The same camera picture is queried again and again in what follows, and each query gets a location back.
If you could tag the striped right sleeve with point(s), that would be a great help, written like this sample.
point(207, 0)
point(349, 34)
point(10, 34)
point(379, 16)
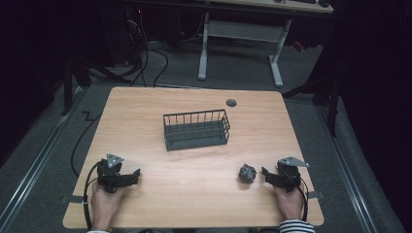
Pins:
point(296, 226)

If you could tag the white left sleeve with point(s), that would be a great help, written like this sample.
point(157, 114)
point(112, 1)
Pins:
point(97, 231)

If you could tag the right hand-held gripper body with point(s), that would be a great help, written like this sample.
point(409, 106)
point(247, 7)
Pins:
point(288, 176)

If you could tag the dark grey ball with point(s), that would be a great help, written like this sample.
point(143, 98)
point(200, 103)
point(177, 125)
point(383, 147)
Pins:
point(247, 173)

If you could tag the black metal stand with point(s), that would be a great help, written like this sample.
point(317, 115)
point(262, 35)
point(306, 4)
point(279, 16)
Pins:
point(330, 97)
point(69, 87)

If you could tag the metal floor rail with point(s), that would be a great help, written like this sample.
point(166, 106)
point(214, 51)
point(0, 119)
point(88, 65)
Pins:
point(35, 165)
point(350, 174)

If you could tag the white frame desk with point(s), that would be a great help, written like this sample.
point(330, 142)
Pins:
point(246, 30)

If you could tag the grey tape strip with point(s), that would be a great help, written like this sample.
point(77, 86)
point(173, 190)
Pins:
point(315, 194)
point(74, 199)

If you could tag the person's right hand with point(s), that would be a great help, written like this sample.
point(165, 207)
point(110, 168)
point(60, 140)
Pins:
point(290, 204)

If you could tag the person's left hand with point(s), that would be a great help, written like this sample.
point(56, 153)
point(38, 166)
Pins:
point(105, 205)

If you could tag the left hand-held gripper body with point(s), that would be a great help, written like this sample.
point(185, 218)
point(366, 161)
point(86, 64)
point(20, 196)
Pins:
point(110, 176)

